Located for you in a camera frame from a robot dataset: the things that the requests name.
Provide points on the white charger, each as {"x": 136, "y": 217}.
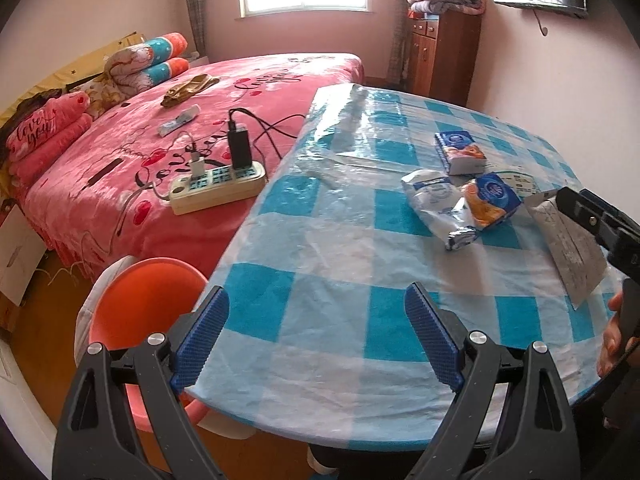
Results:
{"x": 197, "y": 166}

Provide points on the gold brown cloth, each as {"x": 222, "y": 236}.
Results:
{"x": 187, "y": 89}

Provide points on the dark brown cloth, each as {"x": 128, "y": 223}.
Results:
{"x": 42, "y": 97}

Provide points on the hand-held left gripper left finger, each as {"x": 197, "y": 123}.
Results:
{"x": 200, "y": 340}

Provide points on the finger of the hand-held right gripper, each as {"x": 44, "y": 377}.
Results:
{"x": 617, "y": 210}
{"x": 587, "y": 215}

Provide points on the white blue plastic pouch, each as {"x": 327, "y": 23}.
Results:
{"x": 435, "y": 200}

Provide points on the clear plastic sheet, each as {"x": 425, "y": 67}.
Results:
{"x": 350, "y": 125}

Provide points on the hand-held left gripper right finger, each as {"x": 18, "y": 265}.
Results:
{"x": 430, "y": 335}

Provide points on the white tube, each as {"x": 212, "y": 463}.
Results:
{"x": 177, "y": 121}

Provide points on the cream power strip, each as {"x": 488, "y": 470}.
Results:
{"x": 215, "y": 192}

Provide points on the yellow headboard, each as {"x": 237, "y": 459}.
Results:
{"x": 65, "y": 67}

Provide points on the rolled colourful quilt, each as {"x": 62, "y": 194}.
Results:
{"x": 145, "y": 60}

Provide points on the pink printed bed blanket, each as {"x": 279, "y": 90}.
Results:
{"x": 275, "y": 80}

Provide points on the yellow floral pillow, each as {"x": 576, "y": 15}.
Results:
{"x": 100, "y": 95}

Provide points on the blue orange tissue pack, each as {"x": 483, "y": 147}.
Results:
{"x": 457, "y": 152}
{"x": 492, "y": 200}

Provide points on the white milk carton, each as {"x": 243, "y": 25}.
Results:
{"x": 570, "y": 260}

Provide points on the grey checked curtain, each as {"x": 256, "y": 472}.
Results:
{"x": 196, "y": 10}
{"x": 400, "y": 35}

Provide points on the person's right hand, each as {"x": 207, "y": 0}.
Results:
{"x": 612, "y": 345}

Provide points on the brown wooden cabinet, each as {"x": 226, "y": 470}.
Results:
{"x": 450, "y": 60}

